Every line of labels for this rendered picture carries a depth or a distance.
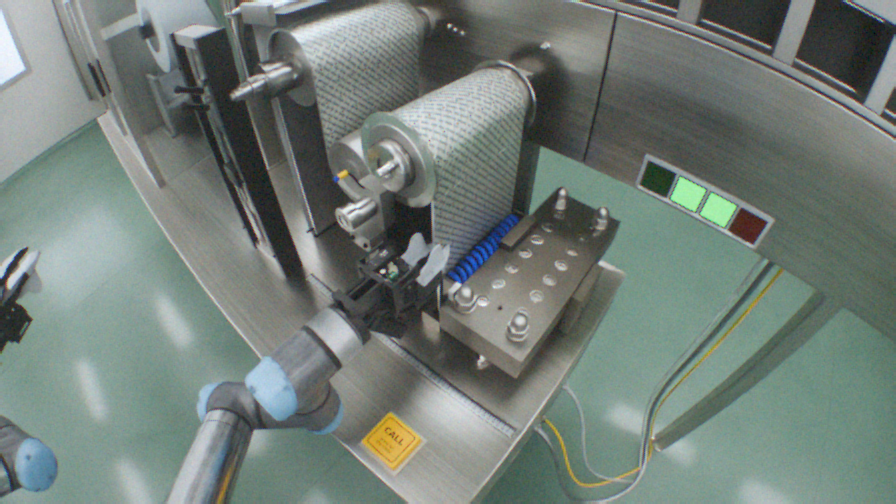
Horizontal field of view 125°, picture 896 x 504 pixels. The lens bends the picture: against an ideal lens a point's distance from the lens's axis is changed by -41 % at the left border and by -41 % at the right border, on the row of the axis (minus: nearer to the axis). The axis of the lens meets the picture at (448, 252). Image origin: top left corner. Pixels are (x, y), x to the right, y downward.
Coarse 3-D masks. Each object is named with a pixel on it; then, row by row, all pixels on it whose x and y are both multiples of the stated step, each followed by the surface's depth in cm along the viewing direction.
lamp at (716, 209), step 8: (712, 200) 57; (720, 200) 56; (704, 208) 59; (712, 208) 58; (720, 208) 57; (728, 208) 56; (704, 216) 60; (712, 216) 59; (720, 216) 58; (728, 216) 57; (720, 224) 58
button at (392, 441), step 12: (384, 420) 61; (396, 420) 61; (372, 432) 59; (384, 432) 60; (396, 432) 60; (408, 432) 60; (372, 444) 58; (384, 444) 58; (396, 444) 58; (408, 444) 58; (384, 456) 57; (396, 456) 57; (396, 468) 57
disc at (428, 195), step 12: (372, 120) 51; (384, 120) 50; (396, 120) 48; (408, 132) 48; (420, 144) 48; (432, 156) 48; (432, 168) 49; (432, 180) 51; (432, 192) 52; (408, 204) 58; (420, 204) 56
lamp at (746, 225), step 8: (744, 216) 54; (752, 216) 53; (736, 224) 56; (744, 224) 55; (752, 224) 54; (760, 224) 53; (736, 232) 57; (744, 232) 56; (752, 232) 55; (752, 240) 55
